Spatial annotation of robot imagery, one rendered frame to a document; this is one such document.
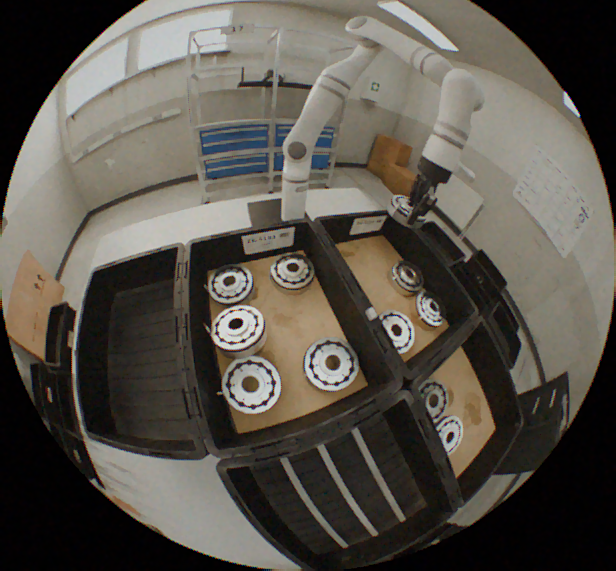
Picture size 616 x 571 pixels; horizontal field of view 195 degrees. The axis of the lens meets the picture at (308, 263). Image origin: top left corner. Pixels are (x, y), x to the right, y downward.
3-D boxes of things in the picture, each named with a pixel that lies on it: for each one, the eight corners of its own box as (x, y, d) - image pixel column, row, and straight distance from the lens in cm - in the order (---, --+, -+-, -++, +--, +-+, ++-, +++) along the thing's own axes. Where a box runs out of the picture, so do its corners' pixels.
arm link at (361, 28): (438, 41, 47) (447, 64, 54) (356, 10, 66) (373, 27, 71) (410, 61, 44) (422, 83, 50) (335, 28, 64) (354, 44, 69)
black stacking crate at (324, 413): (202, 272, 51) (186, 242, 43) (305, 250, 52) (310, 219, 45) (232, 440, 41) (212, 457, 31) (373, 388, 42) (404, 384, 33)
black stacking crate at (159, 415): (116, 293, 66) (93, 270, 60) (201, 272, 51) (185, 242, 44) (121, 437, 58) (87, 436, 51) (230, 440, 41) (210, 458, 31)
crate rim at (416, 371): (310, 224, 46) (311, 217, 45) (392, 214, 64) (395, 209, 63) (399, 385, 34) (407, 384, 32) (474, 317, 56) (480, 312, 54)
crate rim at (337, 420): (189, 247, 45) (185, 240, 43) (309, 224, 46) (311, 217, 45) (216, 455, 32) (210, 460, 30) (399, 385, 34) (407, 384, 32)
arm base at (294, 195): (280, 211, 77) (281, 173, 69) (302, 210, 78) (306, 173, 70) (282, 224, 69) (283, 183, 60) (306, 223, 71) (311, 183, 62)
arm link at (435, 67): (492, 103, 49) (445, 63, 55) (486, 86, 41) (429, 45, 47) (473, 120, 48) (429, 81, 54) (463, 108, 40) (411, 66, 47)
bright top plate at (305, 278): (266, 258, 44) (266, 257, 43) (305, 250, 46) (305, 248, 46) (277, 293, 38) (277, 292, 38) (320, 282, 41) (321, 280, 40)
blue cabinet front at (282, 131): (274, 169, 232) (275, 123, 217) (326, 168, 257) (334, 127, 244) (274, 170, 229) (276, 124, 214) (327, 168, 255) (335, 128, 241)
